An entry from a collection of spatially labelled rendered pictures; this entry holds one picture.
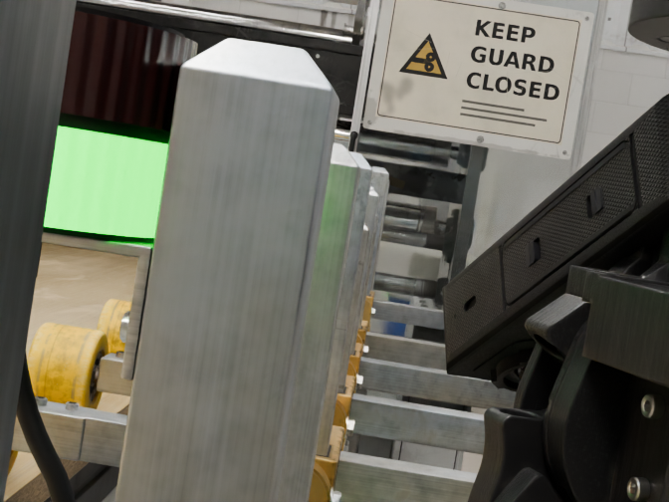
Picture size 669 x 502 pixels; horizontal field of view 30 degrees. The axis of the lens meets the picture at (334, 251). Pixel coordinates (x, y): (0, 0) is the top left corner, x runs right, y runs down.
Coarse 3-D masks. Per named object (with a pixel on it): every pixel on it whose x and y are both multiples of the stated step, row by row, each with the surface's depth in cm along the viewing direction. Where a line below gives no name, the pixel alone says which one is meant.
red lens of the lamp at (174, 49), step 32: (96, 32) 27; (128, 32) 27; (160, 32) 28; (96, 64) 27; (128, 64) 28; (160, 64) 28; (64, 96) 27; (96, 96) 27; (128, 96) 28; (160, 96) 28; (160, 128) 29
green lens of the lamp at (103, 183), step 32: (64, 128) 27; (64, 160) 27; (96, 160) 27; (128, 160) 28; (160, 160) 29; (64, 192) 27; (96, 192) 28; (128, 192) 28; (160, 192) 29; (64, 224) 27; (96, 224) 28; (128, 224) 28
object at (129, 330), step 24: (144, 24) 28; (72, 120) 27; (96, 120) 28; (48, 240) 28; (72, 240) 28; (96, 240) 28; (120, 240) 29; (144, 240) 29; (144, 264) 28; (144, 288) 28; (120, 336) 29; (24, 360) 30; (24, 384) 30; (24, 408) 30; (24, 432) 30; (48, 456) 30; (48, 480) 30
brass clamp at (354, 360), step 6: (360, 348) 135; (354, 354) 129; (360, 354) 131; (354, 360) 128; (348, 366) 126; (354, 366) 128; (348, 372) 126; (354, 372) 126; (360, 378) 127; (360, 384) 127; (354, 390) 128
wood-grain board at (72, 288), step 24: (48, 264) 243; (72, 264) 251; (96, 264) 259; (120, 264) 268; (48, 288) 204; (72, 288) 209; (96, 288) 215; (120, 288) 221; (48, 312) 176; (72, 312) 180; (96, 312) 184; (120, 408) 118; (24, 456) 95; (24, 480) 88
